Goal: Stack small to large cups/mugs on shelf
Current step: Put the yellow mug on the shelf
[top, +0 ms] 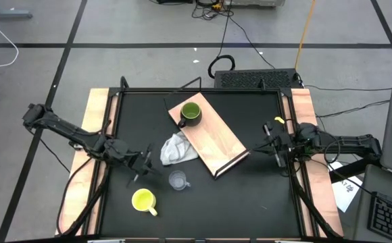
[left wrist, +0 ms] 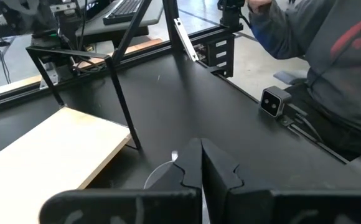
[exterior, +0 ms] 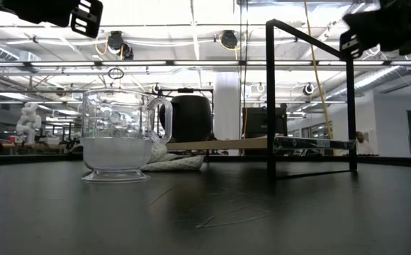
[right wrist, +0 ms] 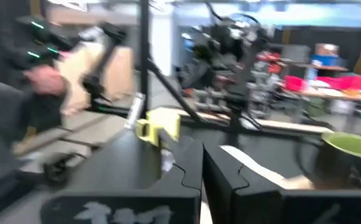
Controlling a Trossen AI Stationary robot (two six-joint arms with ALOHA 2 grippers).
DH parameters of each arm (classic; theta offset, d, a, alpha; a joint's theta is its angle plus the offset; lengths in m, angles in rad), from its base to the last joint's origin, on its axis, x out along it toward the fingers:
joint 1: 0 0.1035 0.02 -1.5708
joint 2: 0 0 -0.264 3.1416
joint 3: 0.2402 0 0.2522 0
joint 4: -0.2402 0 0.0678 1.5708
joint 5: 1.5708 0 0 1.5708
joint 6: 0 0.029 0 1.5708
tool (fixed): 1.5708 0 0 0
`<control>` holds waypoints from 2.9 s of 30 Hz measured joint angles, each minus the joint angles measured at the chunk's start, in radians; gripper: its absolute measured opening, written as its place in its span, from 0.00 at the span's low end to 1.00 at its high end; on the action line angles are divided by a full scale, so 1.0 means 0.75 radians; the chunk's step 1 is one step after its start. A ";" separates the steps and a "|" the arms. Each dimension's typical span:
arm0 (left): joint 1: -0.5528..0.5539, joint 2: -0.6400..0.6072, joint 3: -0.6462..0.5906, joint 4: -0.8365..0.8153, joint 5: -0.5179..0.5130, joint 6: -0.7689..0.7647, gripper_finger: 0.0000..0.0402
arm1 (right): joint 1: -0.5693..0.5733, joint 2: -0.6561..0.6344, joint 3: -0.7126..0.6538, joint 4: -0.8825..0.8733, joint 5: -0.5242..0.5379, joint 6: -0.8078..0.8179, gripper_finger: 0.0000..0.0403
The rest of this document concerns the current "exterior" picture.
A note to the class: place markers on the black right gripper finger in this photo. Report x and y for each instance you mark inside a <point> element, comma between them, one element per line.
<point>350,44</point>

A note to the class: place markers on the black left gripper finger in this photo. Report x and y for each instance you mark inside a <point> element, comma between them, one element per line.
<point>86,17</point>

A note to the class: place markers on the clear glass mug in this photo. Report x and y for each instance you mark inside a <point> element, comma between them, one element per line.
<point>117,141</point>

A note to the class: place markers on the black mug green inside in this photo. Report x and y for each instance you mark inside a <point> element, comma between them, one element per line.
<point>191,120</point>

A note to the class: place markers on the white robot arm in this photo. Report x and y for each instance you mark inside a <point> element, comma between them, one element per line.
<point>28,122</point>

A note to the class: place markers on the person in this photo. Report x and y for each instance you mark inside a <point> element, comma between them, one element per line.
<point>360,141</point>

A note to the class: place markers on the black computer case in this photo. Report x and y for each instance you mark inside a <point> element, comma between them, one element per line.
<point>257,122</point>

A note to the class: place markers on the white waffle cloth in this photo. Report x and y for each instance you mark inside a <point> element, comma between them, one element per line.
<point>177,163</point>

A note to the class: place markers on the black metal shelf frame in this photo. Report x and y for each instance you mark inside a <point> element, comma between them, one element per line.
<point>270,106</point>

